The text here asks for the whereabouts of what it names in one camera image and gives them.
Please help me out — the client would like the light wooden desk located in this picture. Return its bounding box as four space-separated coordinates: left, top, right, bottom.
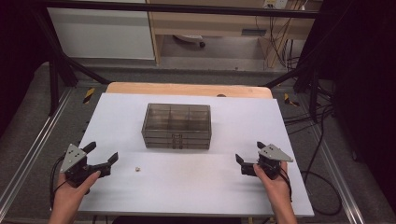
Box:
145 0 324 69

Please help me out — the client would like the hanging cable bundle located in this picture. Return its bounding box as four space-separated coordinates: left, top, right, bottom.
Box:
266 13 301 72

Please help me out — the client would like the aluminium floor rail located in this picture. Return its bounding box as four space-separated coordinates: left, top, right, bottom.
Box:
305 116 366 224
0 88 75 217

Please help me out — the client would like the hand-held gripper cable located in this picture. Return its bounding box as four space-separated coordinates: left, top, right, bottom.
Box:
279 169 294 203
49 154 69 211

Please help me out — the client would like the black horizontal frame bar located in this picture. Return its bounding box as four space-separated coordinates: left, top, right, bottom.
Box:
43 0 320 20

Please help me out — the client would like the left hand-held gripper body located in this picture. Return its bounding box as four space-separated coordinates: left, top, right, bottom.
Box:
60 143 94 189

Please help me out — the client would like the black floor cable bundle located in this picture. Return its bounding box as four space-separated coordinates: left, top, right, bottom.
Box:
282 104 335 135

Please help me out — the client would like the office chair base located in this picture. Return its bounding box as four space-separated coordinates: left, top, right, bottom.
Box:
172 34 206 49

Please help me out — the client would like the white power strip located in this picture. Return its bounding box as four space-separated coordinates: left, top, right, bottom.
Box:
262 0 290 10

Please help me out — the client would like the white cabinet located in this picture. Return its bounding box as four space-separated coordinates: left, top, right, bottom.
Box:
47 0 156 61

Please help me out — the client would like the left hand-held gripper cable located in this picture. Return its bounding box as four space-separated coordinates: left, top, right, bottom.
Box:
49 154 69 211

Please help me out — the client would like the black metal stand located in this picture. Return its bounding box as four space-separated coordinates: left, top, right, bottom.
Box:
263 55 334 124
30 8 112 118

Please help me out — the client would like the light wooden table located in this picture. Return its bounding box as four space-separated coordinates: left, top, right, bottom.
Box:
105 81 275 100

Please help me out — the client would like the yellow black tape strip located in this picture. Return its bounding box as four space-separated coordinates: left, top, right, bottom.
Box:
82 87 96 105
283 92 301 108

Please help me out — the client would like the dark curtain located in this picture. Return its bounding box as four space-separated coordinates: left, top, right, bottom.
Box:
0 0 52 139
306 0 396 214

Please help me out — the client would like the long black floor cable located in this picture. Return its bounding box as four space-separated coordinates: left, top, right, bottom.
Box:
303 104 344 217

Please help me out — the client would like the person's right hand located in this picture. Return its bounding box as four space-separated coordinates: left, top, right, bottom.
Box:
252 161 293 206

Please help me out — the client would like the right hand-held gripper cable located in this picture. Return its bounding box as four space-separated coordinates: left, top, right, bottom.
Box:
279 169 294 203

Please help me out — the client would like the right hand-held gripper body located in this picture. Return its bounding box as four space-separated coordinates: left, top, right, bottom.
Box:
256 143 294 181

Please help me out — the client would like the person's left hand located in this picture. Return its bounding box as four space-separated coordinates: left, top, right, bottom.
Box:
54 170 103 210

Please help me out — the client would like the smoky transparent drawer box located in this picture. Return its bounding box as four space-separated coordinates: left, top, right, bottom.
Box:
141 102 213 150

